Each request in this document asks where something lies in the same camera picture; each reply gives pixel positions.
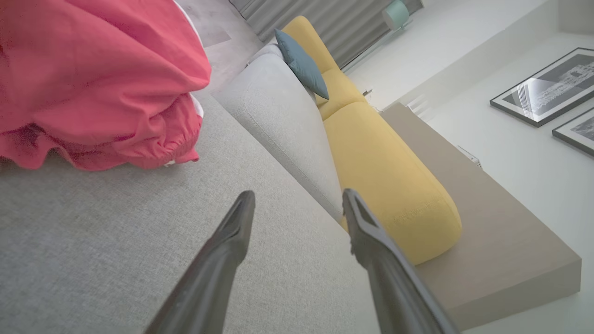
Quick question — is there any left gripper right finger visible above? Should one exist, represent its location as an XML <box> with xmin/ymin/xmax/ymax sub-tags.
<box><xmin>342</xmin><ymin>188</ymin><xmax>461</xmax><ymax>334</ymax></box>

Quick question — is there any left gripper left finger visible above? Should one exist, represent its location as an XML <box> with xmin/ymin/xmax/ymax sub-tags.
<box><xmin>145</xmin><ymin>190</ymin><xmax>256</xmax><ymax>334</ymax></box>

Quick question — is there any red shorts white stripe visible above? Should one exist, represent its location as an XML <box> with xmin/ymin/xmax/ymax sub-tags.
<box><xmin>0</xmin><ymin>0</ymin><xmax>212</xmax><ymax>171</ymax></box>

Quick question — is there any yellow sofa back cushion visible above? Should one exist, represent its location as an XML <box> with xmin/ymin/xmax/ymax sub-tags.
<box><xmin>282</xmin><ymin>15</ymin><xmax>338</xmax><ymax>75</ymax></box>
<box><xmin>323</xmin><ymin>101</ymin><xmax>463</xmax><ymax>266</ymax></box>
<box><xmin>316</xmin><ymin>69</ymin><xmax>368</xmax><ymax>121</ymax></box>

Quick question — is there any grey sofa ottoman cushion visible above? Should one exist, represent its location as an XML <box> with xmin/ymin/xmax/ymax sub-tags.
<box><xmin>0</xmin><ymin>90</ymin><xmax>381</xmax><ymax>334</ymax></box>

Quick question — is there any beige wooden sofa ledge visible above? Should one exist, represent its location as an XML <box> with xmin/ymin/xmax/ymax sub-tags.
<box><xmin>381</xmin><ymin>102</ymin><xmax>582</xmax><ymax>331</ymax></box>

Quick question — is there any grey sofa seat cushion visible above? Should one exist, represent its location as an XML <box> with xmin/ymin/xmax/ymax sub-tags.
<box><xmin>213</xmin><ymin>44</ymin><xmax>345</xmax><ymax>223</ymax></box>

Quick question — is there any blue throw pillow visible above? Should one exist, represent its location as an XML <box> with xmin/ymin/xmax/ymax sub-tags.
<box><xmin>274</xmin><ymin>29</ymin><xmax>330</xmax><ymax>101</ymax></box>

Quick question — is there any black framed picture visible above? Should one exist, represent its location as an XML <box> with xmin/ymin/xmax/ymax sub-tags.
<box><xmin>552</xmin><ymin>108</ymin><xmax>594</xmax><ymax>157</ymax></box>
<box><xmin>490</xmin><ymin>47</ymin><xmax>594</xmax><ymax>128</ymax></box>

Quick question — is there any mint green cylindrical lamp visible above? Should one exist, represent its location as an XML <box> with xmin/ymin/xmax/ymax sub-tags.
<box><xmin>382</xmin><ymin>0</ymin><xmax>411</xmax><ymax>31</ymax></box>

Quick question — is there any grey pleated curtain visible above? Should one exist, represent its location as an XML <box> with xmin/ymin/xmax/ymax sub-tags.
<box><xmin>230</xmin><ymin>0</ymin><xmax>424</xmax><ymax>69</ymax></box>

